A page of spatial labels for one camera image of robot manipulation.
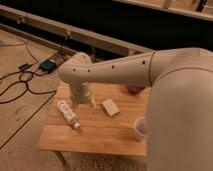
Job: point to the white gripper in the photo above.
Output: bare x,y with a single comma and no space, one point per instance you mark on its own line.
81,94

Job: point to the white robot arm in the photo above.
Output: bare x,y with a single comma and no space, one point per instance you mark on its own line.
179,113

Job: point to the white sponge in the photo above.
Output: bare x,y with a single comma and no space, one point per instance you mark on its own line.
110,106

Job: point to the wooden table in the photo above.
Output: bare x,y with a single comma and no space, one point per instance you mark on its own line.
99,133

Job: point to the white plastic bottle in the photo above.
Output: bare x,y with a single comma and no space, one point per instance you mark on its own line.
68,114

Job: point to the dark red bowl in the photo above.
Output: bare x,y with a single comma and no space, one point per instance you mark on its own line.
135,90

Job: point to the translucent plastic cup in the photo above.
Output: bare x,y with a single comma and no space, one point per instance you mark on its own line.
140,128

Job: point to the blue power adapter box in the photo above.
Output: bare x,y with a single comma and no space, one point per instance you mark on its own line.
47,65

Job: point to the small black connector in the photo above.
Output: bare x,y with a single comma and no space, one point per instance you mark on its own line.
24,66

